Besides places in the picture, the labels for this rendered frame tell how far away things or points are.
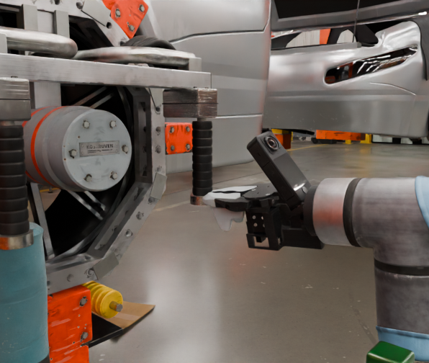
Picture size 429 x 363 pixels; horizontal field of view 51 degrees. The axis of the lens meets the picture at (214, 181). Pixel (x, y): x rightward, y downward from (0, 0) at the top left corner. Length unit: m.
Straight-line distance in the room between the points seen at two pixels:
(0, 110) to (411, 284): 0.51
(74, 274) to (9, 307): 0.22
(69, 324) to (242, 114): 0.84
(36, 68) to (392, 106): 2.70
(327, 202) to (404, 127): 2.62
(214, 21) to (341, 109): 1.84
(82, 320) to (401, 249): 0.62
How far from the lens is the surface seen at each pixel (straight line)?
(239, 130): 1.45
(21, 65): 0.62
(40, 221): 0.98
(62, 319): 0.93
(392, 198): 0.57
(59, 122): 0.74
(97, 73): 0.68
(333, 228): 0.59
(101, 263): 0.95
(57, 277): 0.90
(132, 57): 0.75
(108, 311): 1.01
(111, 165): 0.75
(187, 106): 0.79
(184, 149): 1.06
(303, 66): 3.19
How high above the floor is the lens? 0.91
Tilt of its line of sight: 9 degrees down
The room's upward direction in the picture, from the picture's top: straight up
